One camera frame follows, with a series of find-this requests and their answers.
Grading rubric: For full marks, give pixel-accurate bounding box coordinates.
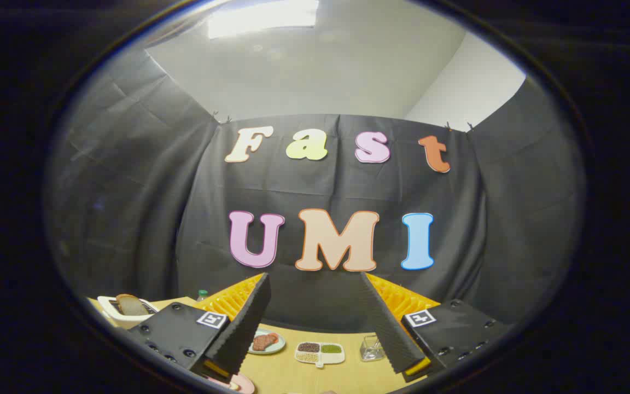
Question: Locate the black backdrop cloth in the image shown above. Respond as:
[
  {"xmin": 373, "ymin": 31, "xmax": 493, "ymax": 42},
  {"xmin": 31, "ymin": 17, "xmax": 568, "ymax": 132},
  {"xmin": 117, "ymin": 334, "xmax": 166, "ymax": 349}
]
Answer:
[{"xmin": 47, "ymin": 47, "xmax": 586, "ymax": 334}]

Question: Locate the ceiling light panel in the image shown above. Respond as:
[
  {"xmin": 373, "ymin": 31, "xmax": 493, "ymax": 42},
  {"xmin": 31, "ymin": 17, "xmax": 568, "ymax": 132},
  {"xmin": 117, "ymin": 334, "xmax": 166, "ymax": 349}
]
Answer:
[{"xmin": 207, "ymin": 0, "xmax": 320, "ymax": 39}]

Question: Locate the white toaster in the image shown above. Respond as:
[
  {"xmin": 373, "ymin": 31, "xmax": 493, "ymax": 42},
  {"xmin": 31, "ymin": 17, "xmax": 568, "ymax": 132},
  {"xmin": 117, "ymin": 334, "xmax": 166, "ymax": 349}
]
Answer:
[{"xmin": 97, "ymin": 295, "xmax": 160, "ymax": 329}]

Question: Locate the crusted white bread slice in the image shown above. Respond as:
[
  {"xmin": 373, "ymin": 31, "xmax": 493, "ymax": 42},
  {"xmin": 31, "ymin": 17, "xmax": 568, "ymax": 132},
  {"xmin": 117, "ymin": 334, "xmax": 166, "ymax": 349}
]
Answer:
[{"xmin": 116, "ymin": 294, "xmax": 150, "ymax": 317}]

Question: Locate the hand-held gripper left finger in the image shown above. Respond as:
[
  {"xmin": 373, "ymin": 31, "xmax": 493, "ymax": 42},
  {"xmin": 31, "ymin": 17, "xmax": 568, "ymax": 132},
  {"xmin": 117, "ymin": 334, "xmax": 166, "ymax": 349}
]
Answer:
[{"xmin": 128, "ymin": 273, "xmax": 272, "ymax": 384}]

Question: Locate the pale green oval plate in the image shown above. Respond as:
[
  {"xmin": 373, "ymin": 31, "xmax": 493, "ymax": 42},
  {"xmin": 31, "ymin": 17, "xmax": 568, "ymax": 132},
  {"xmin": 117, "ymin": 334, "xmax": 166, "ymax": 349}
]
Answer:
[{"xmin": 248, "ymin": 328, "xmax": 287, "ymax": 355}]

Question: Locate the white divided dish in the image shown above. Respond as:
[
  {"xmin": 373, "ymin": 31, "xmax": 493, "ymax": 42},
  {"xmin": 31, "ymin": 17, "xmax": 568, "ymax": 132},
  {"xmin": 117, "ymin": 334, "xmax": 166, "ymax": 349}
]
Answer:
[{"xmin": 294, "ymin": 341, "xmax": 346, "ymax": 368}]

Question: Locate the pink round plate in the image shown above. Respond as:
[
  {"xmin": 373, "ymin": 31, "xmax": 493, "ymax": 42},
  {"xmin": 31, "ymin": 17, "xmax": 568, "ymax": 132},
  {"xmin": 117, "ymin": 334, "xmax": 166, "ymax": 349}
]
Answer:
[{"xmin": 208, "ymin": 373, "xmax": 255, "ymax": 394}]

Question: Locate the clear utensil holder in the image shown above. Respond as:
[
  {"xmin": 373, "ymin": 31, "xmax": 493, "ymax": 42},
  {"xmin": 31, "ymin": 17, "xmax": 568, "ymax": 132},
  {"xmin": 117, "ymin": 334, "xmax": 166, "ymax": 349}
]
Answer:
[{"xmin": 360, "ymin": 335, "xmax": 387, "ymax": 362}]

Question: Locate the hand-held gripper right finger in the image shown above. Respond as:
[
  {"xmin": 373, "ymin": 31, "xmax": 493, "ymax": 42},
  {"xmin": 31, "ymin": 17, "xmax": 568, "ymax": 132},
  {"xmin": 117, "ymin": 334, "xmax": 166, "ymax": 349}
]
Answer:
[{"xmin": 360, "ymin": 272, "xmax": 512, "ymax": 384}]

